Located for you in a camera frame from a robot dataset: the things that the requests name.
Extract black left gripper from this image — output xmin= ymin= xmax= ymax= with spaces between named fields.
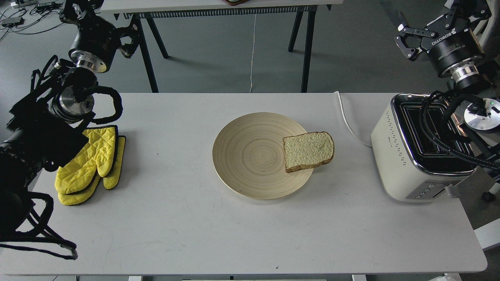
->
xmin=68 ymin=15 xmax=141 ymax=73

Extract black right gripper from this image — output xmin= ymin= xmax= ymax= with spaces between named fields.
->
xmin=394 ymin=0 xmax=492 ymax=78

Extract slice of brown bread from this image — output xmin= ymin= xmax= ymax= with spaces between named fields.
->
xmin=282 ymin=131 xmax=335 ymax=173

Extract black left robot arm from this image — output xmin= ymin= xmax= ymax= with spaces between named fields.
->
xmin=1 ymin=11 xmax=141 ymax=260

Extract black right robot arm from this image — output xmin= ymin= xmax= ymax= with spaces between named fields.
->
xmin=394 ymin=0 xmax=499 ymax=171

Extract cream white toaster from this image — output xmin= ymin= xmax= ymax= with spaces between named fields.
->
xmin=370 ymin=94 xmax=475 ymax=203

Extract background table with black legs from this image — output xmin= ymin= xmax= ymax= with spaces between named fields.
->
xmin=100 ymin=0 xmax=343 ymax=92

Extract upper yellow oven mitt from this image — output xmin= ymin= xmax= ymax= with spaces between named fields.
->
xmin=55 ymin=125 xmax=118 ymax=194

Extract yellow oven mitt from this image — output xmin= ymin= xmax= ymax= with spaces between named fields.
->
xmin=55 ymin=125 xmax=118 ymax=194
xmin=58 ymin=135 xmax=127 ymax=206

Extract lower yellow oven mitt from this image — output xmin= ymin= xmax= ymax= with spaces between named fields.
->
xmin=58 ymin=135 xmax=127 ymax=206

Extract round bamboo plate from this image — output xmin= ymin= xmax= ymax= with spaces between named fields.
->
xmin=212 ymin=112 xmax=313 ymax=200

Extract white office chair base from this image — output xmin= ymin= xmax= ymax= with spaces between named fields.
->
xmin=481 ymin=182 xmax=500 ymax=202

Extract black cables on floor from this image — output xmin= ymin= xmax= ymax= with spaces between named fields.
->
xmin=0 ymin=0 xmax=67 ymax=39

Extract thin white hanging cable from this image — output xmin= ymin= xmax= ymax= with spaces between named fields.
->
xmin=249 ymin=14 xmax=257 ymax=93

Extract white toaster power cable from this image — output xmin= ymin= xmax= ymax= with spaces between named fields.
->
xmin=334 ymin=91 xmax=372 ymax=148

